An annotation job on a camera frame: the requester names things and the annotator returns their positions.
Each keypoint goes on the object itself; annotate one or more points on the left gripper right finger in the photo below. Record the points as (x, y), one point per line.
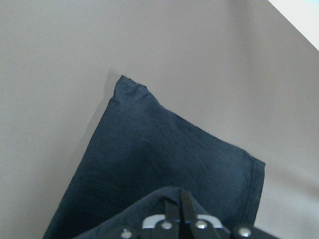
(188, 228)

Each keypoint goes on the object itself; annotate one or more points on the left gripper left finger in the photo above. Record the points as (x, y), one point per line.
(171, 224)

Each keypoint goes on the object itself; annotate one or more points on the black t-shirt with logo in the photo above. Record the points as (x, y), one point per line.
(141, 154)

